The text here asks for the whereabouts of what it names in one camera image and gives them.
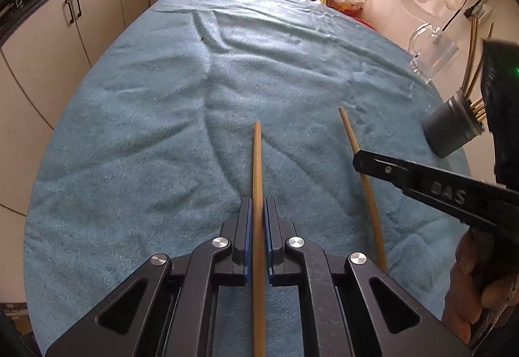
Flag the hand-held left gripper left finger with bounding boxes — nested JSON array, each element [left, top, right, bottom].
[[44, 197, 253, 357]]

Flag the black utensil holder cup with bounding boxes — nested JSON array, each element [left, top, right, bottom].
[[422, 90, 485, 158]]

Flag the blue towel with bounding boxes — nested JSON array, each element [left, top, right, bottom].
[[23, 0, 471, 357]]

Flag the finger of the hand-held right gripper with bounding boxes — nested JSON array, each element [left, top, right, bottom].
[[352, 149, 418, 196]]

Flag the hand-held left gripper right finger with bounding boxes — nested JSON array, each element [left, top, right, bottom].
[[263, 197, 473, 357]]

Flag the person's right hand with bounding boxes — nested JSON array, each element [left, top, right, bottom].
[[442, 229, 519, 342]]

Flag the dark chopstick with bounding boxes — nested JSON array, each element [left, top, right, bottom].
[[462, 14, 479, 94]]

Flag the clear glass mug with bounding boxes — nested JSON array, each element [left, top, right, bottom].
[[407, 22, 460, 84]]

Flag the white power strip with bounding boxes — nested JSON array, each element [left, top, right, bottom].
[[464, 2, 487, 19]]

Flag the red plastic basin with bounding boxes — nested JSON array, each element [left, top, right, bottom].
[[351, 14, 378, 30]]

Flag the beige kitchen cabinets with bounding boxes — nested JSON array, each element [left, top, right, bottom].
[[0, 0, 366, 216]]

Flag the black cable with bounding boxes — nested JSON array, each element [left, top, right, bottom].
[[442, 0, 477, 33]]

